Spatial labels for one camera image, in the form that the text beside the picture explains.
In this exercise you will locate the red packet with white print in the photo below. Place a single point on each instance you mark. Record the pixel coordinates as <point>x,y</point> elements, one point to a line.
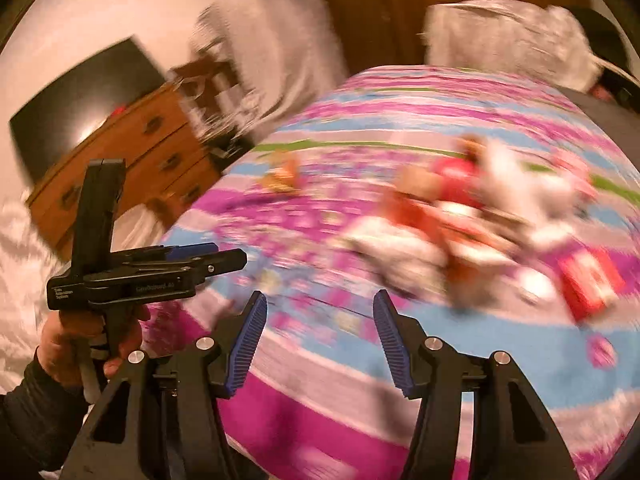
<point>585,285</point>

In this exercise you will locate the white crumpled wrapper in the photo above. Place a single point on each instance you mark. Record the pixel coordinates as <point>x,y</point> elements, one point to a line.
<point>395,255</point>

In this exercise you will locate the wooden dresser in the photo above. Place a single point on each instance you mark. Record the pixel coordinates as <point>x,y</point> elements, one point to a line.
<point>150,145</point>

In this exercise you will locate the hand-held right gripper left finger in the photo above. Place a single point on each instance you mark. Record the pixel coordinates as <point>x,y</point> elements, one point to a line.
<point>247,340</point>

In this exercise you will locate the orange red wrapper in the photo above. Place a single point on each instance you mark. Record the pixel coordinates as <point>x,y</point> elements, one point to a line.
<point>410,215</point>

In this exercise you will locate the grey white pillow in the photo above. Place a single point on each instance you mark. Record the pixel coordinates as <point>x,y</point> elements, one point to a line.
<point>500,40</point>

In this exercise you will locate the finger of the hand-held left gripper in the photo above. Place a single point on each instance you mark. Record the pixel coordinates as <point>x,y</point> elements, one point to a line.
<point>225,260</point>
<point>192,250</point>

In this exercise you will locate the person's left hand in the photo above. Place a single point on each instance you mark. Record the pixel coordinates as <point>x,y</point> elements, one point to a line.
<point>60,345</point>

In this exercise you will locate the striped floral blanket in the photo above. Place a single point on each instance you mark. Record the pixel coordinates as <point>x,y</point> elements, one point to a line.
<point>350,410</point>

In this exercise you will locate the black television screen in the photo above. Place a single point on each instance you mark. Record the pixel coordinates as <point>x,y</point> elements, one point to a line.
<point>75,95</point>

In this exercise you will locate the white crumpled tissue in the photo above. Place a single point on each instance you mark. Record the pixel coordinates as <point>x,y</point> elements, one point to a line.
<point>520,185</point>

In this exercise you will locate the orange toy on bed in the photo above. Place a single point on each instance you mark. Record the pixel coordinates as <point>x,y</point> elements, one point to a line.
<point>280,175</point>

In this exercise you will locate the white knitted garment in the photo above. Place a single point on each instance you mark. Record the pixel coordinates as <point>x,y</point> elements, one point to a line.
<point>290,60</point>

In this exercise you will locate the brown wrapper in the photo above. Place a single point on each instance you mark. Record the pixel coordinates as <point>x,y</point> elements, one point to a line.
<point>470,270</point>

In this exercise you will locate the dark grey cloth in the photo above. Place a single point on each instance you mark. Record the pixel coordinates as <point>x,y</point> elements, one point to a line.
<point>605,115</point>

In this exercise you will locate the white satin cloth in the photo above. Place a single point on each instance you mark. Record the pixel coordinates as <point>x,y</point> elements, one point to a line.
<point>20,280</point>

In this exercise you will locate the dark wooden wardrobe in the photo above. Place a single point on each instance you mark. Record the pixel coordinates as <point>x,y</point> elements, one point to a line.
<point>390,15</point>

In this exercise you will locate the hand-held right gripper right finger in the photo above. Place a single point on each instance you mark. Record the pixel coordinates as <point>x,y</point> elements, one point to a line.
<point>390,340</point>

